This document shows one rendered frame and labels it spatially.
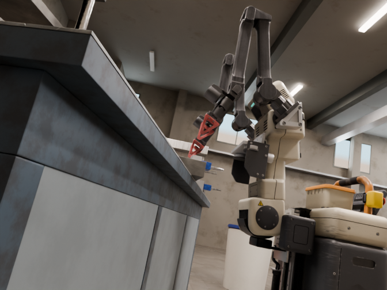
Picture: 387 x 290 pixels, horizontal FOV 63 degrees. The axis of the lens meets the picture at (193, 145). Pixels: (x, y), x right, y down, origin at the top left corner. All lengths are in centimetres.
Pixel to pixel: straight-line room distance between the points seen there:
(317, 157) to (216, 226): 455
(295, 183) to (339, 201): 1048
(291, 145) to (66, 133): 127
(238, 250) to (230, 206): 746
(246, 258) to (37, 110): 357
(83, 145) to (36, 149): 10
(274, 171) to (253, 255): 238
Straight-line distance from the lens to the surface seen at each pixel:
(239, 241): 384
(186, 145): 681
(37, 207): 39
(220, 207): 1118
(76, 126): 43
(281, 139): 155
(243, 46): 149
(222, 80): 187
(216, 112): 133
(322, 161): 1264
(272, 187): 146
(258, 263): 387
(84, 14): 202
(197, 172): 110
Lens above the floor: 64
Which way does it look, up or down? 14 degrees up
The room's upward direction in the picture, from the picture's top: 11 degrees clockwise
